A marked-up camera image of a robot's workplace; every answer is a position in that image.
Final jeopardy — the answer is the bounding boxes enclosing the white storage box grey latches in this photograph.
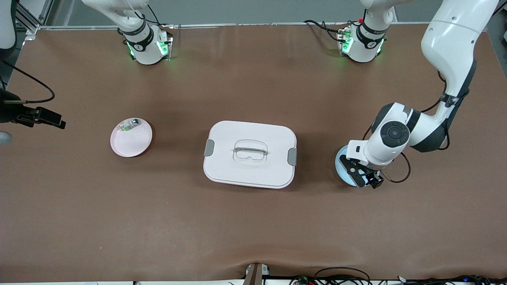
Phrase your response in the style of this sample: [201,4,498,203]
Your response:
[203,120,297,189]

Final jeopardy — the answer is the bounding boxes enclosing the light blue round plate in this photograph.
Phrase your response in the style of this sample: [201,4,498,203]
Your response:
[335,144,381,187]

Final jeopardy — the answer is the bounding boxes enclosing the pink round plate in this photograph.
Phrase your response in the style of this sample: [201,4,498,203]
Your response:
[110,118,153,158]

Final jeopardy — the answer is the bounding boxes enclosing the green white switch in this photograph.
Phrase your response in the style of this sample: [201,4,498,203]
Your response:
[120,118,141,132]

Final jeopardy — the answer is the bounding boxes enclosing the black looped cable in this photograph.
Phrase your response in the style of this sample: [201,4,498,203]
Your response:
[314,267,372,285]

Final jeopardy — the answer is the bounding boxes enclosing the aluminium extrusion frame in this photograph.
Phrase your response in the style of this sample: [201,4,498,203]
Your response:
[15,0,55,37]

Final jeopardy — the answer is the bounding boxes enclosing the black floor cable bundle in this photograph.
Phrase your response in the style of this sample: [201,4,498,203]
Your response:
[396,275,507,285]

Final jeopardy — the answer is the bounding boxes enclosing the aluminium table edge rail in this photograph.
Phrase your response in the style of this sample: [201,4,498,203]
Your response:
[40,23,432,30]

